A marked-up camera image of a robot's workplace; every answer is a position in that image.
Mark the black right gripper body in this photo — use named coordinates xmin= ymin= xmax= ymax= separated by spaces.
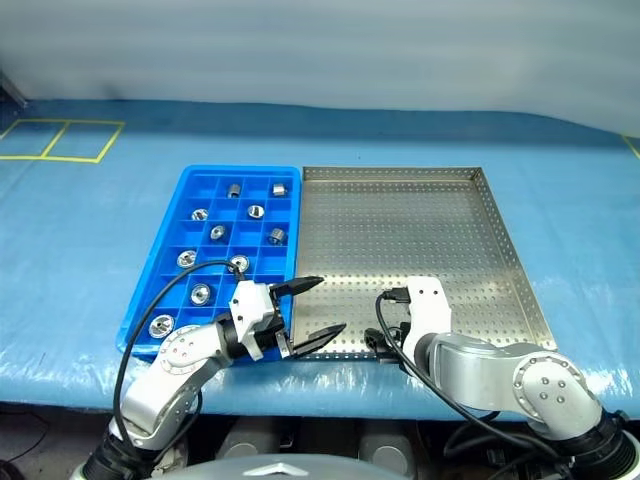
xmin=364 ymin=325 xmax=409 ymax=365

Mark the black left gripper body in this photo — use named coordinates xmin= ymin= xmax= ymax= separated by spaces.
xmin=268 ymin=297 xmax=293 ymax=360

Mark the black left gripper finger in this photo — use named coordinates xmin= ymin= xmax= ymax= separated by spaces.
xmin=289 ymin=323 xmax=348 ymax=359
xmin=269 ymin=275 xmax=325 ymax=300

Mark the perforated steel tray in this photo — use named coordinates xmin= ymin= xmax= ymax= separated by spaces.
xmin=288 ymin=166 xmax=559 ymax=362

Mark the blue compartment plastic tray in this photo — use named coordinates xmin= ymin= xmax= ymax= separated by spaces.
xmin=114 ymin=165 xmax=303 ymax=364

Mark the dark rounded grey shape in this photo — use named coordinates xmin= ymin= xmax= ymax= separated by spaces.
xmin=359 ymin=424 xmax=416 ymax=466
xmin=219 ymin=419 xmax=281 ymax=461

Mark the grey robot torso with logo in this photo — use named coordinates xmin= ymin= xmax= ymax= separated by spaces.
xmin=174 ymin=452 xmax=391 ymax=480

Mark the blue plastic table cover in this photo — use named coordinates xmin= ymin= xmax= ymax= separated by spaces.
xmin=0 ymin=98 xmax=640 ymax=424

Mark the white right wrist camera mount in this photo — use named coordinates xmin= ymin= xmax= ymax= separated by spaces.
xmin=399 ymin=276 xmax=454 ymax=359

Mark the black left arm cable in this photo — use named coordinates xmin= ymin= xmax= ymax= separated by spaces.
xmin=112 ymin=262 xmax=249 ymax=451

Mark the grey metal frame post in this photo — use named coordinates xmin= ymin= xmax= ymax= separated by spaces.
xmin=0 ymin=72 xmax=29 ymax=106

